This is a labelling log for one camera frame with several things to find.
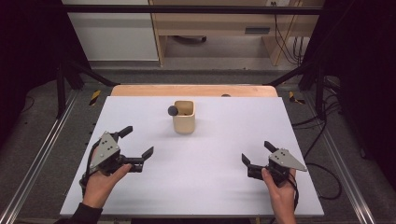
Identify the black frame strut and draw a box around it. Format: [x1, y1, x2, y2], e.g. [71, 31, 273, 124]
[263, 60, 328, 121]
[55, 58, 120, 119]

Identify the black curtain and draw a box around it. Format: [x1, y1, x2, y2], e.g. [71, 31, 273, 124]
[306, 0, 396, 183]
[0, 0, 92, 150]

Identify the light wooden table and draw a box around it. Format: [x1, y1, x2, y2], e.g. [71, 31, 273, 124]
[110, 84, 278, 98]

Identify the white cabinet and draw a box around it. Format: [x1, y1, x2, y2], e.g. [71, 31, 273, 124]
[61, 0, 160, 62]

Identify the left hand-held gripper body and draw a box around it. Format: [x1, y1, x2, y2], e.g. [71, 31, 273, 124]
[88, 131, 145, 177]

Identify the cream square cup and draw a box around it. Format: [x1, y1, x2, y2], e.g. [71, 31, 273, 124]
[172, 99, 196, 135]

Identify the dark green drawer handle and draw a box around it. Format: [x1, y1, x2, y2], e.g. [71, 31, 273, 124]
[244, 27, 271, 35]

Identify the black floor cable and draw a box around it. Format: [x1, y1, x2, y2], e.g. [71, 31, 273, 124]
[291, 101, 344, 201]

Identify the black horizontal frame bar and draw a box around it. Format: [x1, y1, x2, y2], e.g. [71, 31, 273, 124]
[62, 4, 323, 16]

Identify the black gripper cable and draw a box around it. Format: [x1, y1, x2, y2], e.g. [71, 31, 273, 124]
[78, 139, 104, 199]
[288, 173, 301, 216]

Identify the black hanging cable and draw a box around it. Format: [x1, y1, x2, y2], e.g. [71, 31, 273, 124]
[273, 2, 304, 65]

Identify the person's right hand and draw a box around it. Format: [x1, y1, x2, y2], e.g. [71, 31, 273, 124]
[261, 168, 297, 217]

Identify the aluminium floor rail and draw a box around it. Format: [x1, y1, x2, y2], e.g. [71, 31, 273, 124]
[302, 92, 377, 224]
[0, 89, 79, 224]

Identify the yellow black tape marker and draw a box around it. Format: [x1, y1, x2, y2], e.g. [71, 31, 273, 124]
[288, 91, 306, 105]
[89, 90, 103, 106]

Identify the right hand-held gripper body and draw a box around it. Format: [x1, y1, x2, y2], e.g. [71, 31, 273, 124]
[247, 147, 308, 188]

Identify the white wall socket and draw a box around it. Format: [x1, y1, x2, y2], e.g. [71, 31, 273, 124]
[265, 0, 291, 7]

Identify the person's left hand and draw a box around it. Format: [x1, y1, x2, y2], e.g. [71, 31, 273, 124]
[82, 163, 133, 209]

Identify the light wooden desk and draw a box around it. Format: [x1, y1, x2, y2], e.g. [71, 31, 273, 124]
[148, 0, 325, 67]

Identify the yellow hanging cable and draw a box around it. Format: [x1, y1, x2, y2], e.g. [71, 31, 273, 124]
[275, 0, 303, 67]

